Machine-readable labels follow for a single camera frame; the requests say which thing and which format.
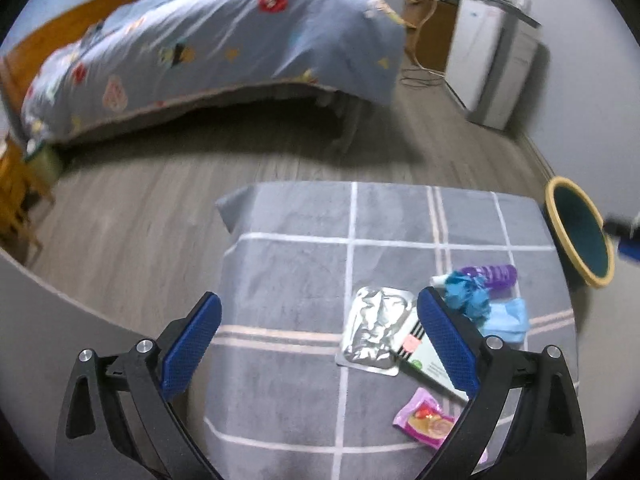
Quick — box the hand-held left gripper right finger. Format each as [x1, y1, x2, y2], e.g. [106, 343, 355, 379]
[416, 286, 588, 480]

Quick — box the grey checked mat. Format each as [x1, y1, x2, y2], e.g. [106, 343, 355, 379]
[215, 181, 581, 480]

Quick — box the pink wrapper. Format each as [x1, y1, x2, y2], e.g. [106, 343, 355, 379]
[392, 387, 490, 465]

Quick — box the white cable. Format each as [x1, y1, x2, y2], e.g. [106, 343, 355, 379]
[410, 0, 436, 68]

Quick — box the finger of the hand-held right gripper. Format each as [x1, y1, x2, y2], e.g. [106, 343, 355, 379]
[616, 237, 640, 263]
[602, 214, 640, 237]

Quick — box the white air purifier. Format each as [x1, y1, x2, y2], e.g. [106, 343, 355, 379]
[444, 0, 543, 131]

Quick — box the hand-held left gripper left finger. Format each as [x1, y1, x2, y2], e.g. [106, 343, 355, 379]
[54, 291, 223, 480]

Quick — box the white and green box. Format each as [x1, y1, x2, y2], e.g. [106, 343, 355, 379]
[397, 312, 471, 403]

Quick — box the wooden bed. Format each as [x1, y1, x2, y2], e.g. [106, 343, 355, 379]
[0, 0, 416, 161]

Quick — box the teal bin with yellow rim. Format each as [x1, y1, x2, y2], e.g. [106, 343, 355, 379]
[544, 176, 616, 290]

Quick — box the wooden cabinet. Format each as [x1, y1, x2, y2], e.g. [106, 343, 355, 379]
[402, 0, 458, 73]

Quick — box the purple bottle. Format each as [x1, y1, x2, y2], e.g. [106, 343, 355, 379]
[459, 264, 518, 297]

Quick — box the silver foil blister pack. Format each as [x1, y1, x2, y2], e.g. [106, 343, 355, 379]
[335, 286, 417, 372]

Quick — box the wooden nightstand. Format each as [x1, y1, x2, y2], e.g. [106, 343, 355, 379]
[0, 137, 56, 266]

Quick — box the small green bin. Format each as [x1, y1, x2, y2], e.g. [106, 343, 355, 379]
[22, 147, 63, 181]

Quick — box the black floor cable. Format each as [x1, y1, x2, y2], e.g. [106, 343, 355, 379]
[399, 65, 446, 88]

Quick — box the light blue wrapper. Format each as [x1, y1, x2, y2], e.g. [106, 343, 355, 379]
[480, 297, 530, 345]

